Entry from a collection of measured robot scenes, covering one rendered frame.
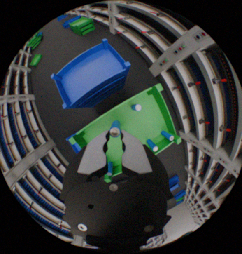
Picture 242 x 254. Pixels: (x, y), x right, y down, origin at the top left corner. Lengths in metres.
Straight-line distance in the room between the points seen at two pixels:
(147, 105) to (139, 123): 0.07
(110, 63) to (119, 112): 0.25
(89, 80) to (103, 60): 0.12
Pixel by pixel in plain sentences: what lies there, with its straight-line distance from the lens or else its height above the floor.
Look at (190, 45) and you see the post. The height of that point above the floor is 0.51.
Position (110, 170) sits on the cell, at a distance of 0.30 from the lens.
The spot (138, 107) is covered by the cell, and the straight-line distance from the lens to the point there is 0.21.
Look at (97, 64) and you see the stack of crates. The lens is 0.42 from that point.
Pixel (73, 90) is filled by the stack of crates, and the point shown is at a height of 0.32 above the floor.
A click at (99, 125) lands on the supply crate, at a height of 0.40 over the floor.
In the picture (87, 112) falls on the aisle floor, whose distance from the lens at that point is 0.72.
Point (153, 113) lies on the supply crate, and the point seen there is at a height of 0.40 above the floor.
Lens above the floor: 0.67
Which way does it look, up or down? 76 degrees down
